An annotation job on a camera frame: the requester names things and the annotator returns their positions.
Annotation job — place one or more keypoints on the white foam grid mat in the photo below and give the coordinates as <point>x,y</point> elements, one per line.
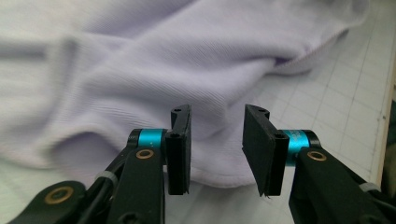
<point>336,102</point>

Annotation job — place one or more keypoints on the wooden table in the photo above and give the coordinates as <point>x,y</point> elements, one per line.
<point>386,77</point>

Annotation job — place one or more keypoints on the lilac printed shirt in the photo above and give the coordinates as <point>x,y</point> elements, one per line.
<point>155,68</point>

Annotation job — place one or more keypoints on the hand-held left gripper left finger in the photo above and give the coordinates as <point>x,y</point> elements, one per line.
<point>179,149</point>

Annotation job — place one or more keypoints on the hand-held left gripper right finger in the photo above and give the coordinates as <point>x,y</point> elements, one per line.
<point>264,149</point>

